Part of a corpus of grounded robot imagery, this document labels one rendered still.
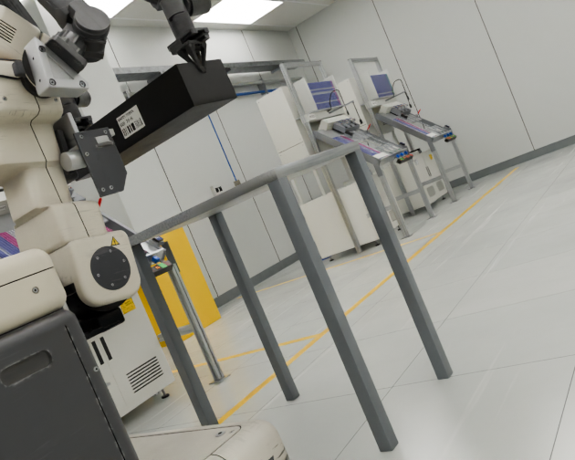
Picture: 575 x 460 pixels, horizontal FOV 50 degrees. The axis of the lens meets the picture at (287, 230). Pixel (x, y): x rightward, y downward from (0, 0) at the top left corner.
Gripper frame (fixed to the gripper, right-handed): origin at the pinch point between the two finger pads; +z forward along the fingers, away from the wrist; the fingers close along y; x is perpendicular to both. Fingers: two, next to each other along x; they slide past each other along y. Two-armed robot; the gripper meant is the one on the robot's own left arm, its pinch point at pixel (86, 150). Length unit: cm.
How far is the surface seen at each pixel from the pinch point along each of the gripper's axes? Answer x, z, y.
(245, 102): -483, -81, 309
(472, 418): -15, 110, -82
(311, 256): -3, 54, -64
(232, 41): -510, -161, 312
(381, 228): -43, 59, -62
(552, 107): -679, 72, 30
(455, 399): -27, 110, -73
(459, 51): -675, -38, 108
